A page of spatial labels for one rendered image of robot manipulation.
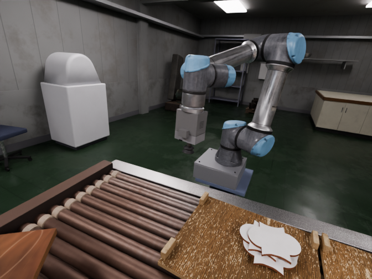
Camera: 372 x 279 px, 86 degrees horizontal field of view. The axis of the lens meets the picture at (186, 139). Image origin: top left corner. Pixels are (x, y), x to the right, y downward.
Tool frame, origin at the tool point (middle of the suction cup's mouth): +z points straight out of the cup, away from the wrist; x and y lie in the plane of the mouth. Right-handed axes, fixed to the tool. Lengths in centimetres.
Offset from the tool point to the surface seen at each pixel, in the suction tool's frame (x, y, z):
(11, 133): 17, -278, 74
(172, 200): 0.0, -5.4, 24.4
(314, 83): 762, -5, 5
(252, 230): -1.1, 27.4, 17.9
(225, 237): -5.1, 20.4, 22.2
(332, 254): 10, 50, 22
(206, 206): 4.0, 8.2, 22.3
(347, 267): 7, 53, 21
